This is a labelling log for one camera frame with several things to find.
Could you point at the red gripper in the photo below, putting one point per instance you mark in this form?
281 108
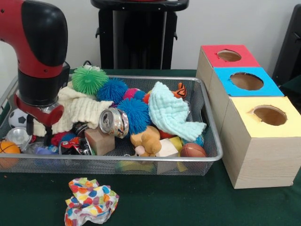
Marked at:
47 117

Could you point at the crushed silver drink can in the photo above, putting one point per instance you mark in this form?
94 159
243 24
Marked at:
114 122

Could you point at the colourful polka dot cloth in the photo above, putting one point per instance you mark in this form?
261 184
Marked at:
91 200

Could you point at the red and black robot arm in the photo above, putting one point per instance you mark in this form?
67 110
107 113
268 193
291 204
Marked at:
37 47

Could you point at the wooden box with three holes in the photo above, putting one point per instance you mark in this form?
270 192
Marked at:
265 160

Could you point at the black and white soccer ball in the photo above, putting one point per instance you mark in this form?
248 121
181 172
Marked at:
17 118

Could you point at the cream waffle cloth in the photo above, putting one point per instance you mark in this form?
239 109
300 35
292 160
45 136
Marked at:
80 110

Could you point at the green spiky rubber ball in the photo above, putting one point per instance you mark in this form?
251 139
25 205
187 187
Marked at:
89 80

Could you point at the blue spiky rubber ball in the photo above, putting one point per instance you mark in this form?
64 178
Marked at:
112 90
136 115

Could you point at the tan teddy bear plush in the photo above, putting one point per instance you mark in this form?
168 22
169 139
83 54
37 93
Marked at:
147 142

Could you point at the light blue waffle cloth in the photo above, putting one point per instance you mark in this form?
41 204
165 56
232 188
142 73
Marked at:
169 110

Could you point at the orange tiger striped toy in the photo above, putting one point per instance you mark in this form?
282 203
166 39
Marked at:
180 90

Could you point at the brown football toy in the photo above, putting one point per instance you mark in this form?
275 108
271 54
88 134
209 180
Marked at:
193 150

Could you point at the dark green table cloth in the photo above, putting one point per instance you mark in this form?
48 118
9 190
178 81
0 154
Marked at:
188 204
294 87

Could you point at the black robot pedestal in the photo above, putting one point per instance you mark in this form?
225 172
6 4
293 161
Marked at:
141 42

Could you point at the black frame stand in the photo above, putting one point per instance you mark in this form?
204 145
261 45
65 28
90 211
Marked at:
289 47

